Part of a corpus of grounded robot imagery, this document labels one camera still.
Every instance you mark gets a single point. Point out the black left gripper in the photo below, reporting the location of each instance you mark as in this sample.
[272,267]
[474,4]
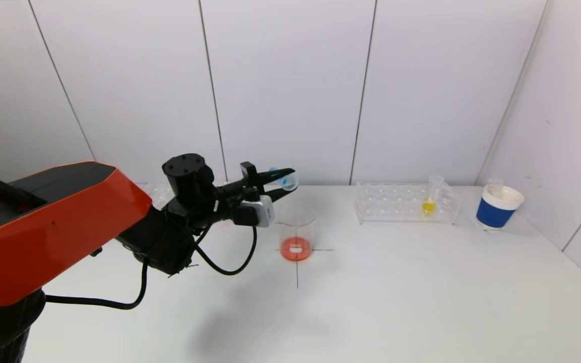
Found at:
[251,181]

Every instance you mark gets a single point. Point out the blue pigment test tube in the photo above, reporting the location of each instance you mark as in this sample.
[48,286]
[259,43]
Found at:
[291,184]

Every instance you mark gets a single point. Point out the red pigment test tube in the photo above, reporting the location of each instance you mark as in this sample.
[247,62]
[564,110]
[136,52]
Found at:
[495,182]

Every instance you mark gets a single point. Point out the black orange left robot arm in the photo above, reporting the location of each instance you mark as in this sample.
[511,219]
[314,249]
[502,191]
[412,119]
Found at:
[53,227]

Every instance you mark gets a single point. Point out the clear glass beaker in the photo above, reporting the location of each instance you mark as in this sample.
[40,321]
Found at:
[298,237]

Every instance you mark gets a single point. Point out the clear acrylic test tube rack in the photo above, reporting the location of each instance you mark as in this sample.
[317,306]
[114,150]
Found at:
[401,204]
[157,190]

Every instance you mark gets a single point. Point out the yellow pigment test tube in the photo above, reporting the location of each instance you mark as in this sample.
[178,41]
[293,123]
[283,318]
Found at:
[427,206]

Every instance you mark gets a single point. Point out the blue white paper cup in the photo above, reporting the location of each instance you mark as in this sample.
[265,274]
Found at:
[495,214]

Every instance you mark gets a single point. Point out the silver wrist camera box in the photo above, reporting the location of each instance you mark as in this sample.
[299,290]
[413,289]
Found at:
[263,212]

